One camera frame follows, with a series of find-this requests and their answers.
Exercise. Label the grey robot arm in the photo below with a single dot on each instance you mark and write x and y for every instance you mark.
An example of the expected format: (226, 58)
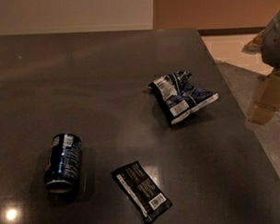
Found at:
(271, 42)

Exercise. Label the black snack bar wrapper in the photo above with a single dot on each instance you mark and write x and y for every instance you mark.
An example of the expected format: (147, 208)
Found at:
(142, 190)

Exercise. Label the cardboard box on floor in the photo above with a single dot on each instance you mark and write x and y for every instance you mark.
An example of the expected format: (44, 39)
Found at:
(266, 98)

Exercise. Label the blue crumpled chip bag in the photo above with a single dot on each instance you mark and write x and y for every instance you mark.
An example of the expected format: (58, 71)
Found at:
(178, 98)

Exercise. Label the blue pepsi can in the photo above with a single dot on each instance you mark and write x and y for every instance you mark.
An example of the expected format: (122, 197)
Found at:
(61, 173)

